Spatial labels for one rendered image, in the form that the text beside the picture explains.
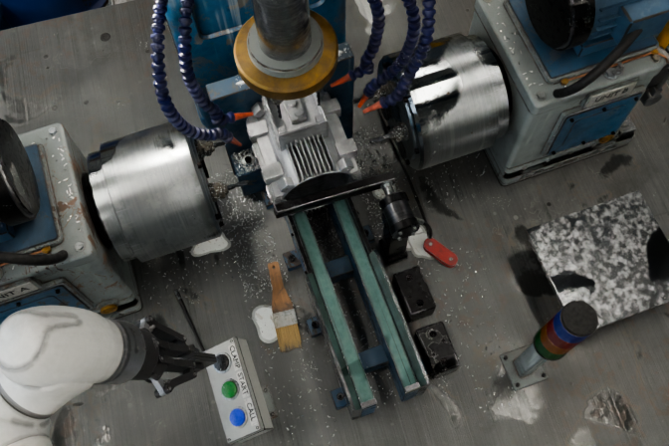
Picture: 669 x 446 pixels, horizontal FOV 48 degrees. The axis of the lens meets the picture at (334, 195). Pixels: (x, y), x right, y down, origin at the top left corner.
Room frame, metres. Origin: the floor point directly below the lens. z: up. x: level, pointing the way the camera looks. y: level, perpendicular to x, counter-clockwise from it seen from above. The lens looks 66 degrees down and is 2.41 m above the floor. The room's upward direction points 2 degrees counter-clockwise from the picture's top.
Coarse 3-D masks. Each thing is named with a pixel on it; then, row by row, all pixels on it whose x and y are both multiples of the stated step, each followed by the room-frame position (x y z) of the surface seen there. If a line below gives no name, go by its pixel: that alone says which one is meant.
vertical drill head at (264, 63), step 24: (264, 0) 0.71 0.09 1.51; (288, 0) 0.71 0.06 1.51; (264, 24) 0.71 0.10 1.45; (288, 24) 0.71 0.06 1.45; (312, 24) 0.78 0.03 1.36; (240, 48) 0.75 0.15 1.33; (264, 48) 0.72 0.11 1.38; (288, 48) 0.71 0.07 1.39; (312, 48) 0.73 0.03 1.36; (336, 48) 0.74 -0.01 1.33; (240, 72) 0.71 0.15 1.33; (264, 72) 0.70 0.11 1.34; (288, 72) 0.69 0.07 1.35; (312, 72) 0.70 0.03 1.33; (264, 96) 0.67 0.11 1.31; (288, 96) 0.66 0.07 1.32
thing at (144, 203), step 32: (160, 128) 0.71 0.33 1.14; (96, 160) 0.64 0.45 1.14; (128, 160) 0.63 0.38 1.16; (160, 160) 0.63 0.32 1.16; (192, 160) 0.62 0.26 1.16; (96, 192) 0.57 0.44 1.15; (128, 192) 0.57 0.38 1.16; (160, 192) 0.57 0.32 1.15; (192, 192) 0.57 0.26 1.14; (224, 192) 0.60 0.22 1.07; (128, 224) 0.52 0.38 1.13; (160, 224) 0.52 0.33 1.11; (192, 224) 0.53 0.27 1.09; (128, 256) 0.49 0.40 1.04; (160, 256) 0.50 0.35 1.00
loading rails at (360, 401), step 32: (288, 224) 0.61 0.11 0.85; (352, 224) 0.58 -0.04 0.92; (288, 256) 0.55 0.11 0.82; (320, 256) 0.51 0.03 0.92; (352, 256) 0.51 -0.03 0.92; (320, 288) 0.44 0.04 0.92; (384, 288) 0.44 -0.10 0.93; (320, 320) 0.38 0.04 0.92; (384, 320) 0.37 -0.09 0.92; (352, 352) 0.31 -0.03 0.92; (384, 352) 0.32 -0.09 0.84; (416, 352) 0.30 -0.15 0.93; (352, 384) 0.25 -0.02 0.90; (416, 384) 0.24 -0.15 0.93; (352, 416) 0.19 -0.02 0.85
